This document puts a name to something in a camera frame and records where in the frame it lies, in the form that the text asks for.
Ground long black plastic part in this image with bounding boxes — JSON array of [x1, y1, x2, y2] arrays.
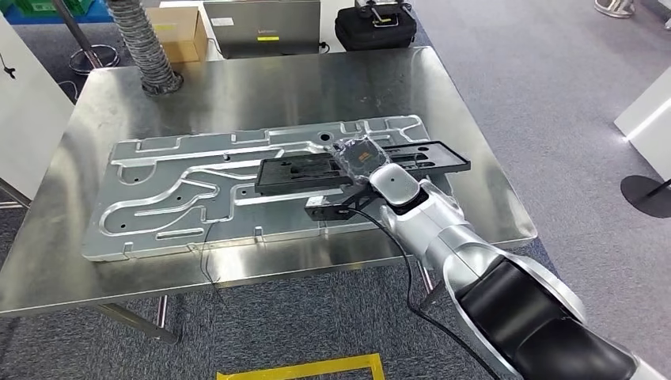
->
[[255, 140, 472, 196]]

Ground stainless steel workbench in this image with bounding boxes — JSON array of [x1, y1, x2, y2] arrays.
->
[[0, 46, 540, 346]]

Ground black carry bag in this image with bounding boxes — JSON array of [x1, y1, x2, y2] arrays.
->
[[334, 0, 419, 52]]

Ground machined aluminium plate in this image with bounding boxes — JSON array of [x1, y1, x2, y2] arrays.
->
[[81, 114, 458, 264]]

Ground grey laptop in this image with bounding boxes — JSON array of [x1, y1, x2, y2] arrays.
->
[[203, 0, 322, 59]]

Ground brown cardboard box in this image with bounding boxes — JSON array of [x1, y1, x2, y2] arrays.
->
[[144, 6, 210, 65]]

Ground metal pole round base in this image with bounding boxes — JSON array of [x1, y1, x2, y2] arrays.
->
[[51, 0, 122, 76]]

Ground black stanchion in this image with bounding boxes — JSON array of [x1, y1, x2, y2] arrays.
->
[[620, 174, 671, 220]]

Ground white partition panel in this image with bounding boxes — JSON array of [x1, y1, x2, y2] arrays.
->
[[0, 15, 75, 201]]

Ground white lit display plinth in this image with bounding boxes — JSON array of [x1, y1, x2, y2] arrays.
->
[[614, 68, 671, 182]]

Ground green crate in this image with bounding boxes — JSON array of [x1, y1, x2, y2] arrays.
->
[[13, 0, 96, 16]]

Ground blue platform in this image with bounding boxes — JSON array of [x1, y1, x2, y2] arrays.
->
[[5, 5, 114, 25]]

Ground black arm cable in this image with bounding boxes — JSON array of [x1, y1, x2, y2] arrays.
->
[[343, 207, 502, 380]]

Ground thin black wire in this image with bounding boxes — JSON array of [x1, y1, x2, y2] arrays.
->
[[200, 220, 227, 302]]

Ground grey flexible ribbed hose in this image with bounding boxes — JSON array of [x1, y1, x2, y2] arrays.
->
[[106, 0, 184, 97]]

